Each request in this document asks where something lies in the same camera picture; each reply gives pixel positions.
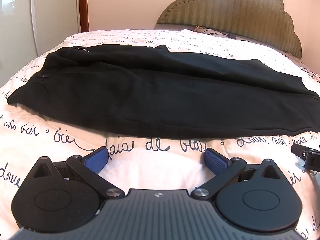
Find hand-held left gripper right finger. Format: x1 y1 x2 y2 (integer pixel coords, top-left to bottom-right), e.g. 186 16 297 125
190 147 281 201

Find white script printed blanket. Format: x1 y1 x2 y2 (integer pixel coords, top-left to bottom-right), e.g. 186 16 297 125
0 29 320 240

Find beige pillow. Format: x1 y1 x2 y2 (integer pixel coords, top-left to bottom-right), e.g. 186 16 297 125
194 25 242 40

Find black pants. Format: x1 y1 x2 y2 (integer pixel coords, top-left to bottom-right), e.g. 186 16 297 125
7 44 320 139

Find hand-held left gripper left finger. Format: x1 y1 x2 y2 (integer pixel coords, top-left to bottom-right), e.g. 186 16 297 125
30 146 125 201

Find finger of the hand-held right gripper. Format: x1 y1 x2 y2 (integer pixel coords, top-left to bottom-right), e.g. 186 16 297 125
291 143 320 173

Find white wardrobe door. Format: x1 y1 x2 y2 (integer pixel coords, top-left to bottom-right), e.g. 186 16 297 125
0 0 38 64

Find patterned pink cloth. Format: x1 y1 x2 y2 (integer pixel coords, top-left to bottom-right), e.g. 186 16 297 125
299 64 320 83

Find wooden door frame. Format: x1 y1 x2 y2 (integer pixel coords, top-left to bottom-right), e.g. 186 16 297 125
80 0 89 33

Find olive upholstered headboard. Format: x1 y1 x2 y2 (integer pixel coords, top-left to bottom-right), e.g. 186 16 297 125
156 0 303 58

